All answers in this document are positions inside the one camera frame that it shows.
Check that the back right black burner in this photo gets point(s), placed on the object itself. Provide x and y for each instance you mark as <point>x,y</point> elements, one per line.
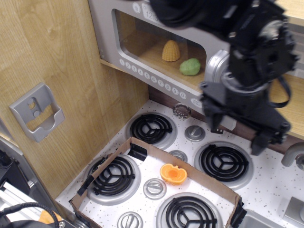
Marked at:
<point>223,163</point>

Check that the back grey stove knob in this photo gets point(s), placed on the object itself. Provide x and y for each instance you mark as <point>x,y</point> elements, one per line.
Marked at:
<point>195,133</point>

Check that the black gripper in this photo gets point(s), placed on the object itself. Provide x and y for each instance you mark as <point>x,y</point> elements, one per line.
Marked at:
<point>250,106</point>

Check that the front left black burner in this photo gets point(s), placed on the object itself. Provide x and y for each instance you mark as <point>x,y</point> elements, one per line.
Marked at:
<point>115,179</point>

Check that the front grey stove knob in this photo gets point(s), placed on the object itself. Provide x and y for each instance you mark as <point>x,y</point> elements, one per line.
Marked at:
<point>130,220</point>

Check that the black hanging spatula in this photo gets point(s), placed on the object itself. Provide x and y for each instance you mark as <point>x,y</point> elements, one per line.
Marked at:
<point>217,131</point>

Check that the orange toy pumpkin half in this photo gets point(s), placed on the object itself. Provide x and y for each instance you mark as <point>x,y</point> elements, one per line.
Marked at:
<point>173,174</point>

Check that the middle grey stove knob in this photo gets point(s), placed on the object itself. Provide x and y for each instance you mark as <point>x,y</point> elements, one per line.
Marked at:
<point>180,155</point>

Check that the centre grey stove knob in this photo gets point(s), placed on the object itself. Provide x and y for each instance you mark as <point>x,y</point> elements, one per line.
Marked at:
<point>154,189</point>

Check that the back left black burner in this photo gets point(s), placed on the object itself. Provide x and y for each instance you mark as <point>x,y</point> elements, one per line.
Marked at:
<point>150,128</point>

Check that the black burner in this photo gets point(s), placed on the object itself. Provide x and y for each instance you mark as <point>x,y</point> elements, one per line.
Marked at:
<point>150,128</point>
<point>223,163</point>
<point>115,179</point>
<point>189,212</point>

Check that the grey toy sink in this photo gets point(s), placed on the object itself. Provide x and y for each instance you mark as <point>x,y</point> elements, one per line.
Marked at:
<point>294,216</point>

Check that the silver hanging strainer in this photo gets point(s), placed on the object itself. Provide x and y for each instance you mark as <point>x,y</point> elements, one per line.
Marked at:
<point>181,111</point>

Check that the front right black burner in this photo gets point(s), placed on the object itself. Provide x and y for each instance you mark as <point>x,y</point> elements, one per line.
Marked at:
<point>189,212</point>

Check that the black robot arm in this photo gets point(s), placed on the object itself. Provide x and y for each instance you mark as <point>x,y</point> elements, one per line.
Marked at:
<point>261,50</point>

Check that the grey toy faucet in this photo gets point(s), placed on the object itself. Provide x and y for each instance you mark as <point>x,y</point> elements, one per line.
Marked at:
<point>294,153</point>

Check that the orange object bottom left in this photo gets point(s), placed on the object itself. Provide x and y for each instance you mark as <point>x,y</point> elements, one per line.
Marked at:
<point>46,218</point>

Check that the grey wall phone holder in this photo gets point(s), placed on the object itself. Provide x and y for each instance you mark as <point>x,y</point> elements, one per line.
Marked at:
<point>31,105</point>

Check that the grey toy microwave door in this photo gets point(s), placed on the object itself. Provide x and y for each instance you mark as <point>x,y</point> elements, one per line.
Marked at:
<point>131,38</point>

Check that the grey stove knob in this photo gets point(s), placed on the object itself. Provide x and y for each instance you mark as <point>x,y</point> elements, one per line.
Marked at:
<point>195,133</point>
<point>130,220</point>
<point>180,155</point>
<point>154,189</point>

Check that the green toy vegetable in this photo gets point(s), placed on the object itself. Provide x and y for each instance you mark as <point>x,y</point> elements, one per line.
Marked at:
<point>190,67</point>

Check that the yellow toy corn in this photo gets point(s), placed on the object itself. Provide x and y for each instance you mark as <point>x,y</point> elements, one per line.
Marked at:
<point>171,51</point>

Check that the brown cardboard barrier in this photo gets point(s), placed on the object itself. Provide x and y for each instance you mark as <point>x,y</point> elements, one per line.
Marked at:
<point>140,186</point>

